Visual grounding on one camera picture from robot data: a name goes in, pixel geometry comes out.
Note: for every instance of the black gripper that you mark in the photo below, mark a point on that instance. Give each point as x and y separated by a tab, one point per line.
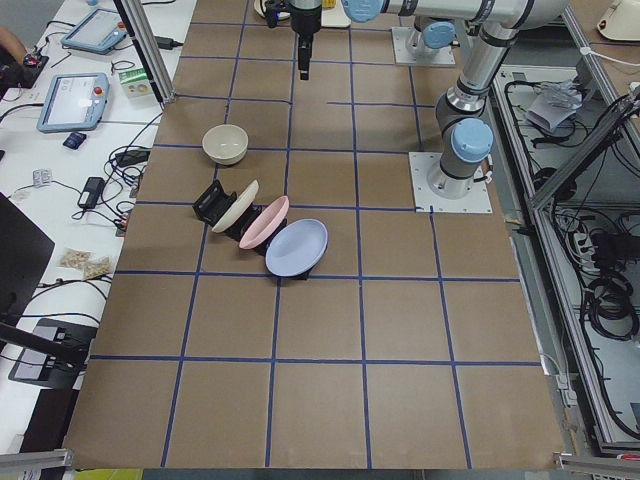
306	22

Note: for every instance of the blue plate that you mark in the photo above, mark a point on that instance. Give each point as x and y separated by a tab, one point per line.
297	248

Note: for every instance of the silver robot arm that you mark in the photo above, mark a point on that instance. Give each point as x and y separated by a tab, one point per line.
467	139
433	44

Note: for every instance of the cream plate in rack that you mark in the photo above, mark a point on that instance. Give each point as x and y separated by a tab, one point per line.
237	208

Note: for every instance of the pink plate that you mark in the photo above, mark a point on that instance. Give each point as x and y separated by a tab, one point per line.
265	224

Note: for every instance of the cream bowl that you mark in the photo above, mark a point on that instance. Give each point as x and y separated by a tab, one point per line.
225	144

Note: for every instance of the green white carton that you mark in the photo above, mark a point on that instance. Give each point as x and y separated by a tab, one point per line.
135	83

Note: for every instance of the black dish rack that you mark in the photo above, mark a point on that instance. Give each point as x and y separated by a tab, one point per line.
214	202

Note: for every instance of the far blue teach pendant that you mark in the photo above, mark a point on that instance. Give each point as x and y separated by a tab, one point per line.
99	32

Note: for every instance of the blue teach pendant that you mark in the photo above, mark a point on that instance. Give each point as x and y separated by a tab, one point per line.
99	32
74	103

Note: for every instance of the near blue teach pendant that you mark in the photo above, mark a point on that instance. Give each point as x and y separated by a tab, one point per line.
74	103

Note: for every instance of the black power adapter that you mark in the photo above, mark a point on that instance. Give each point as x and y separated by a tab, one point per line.
91	193

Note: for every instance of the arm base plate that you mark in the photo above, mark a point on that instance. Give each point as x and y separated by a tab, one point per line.
410	50
434	192

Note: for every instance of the aluminium frame post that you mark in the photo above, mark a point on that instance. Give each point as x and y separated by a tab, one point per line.
139	30

